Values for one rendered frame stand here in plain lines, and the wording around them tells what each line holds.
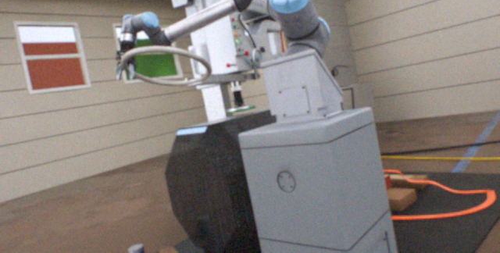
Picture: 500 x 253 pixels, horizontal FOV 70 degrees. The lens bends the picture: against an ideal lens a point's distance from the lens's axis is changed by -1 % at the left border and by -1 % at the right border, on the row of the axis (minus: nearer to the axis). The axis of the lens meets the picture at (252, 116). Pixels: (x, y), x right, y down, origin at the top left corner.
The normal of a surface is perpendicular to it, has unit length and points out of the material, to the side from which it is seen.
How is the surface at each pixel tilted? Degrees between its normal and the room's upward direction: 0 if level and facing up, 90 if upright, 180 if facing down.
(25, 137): 90
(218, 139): 60
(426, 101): 90
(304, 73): 90
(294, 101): 90
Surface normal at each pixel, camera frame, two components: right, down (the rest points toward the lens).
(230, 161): -0.27, -0.41
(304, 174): -0.65, 0.17
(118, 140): 0.74, -0.11
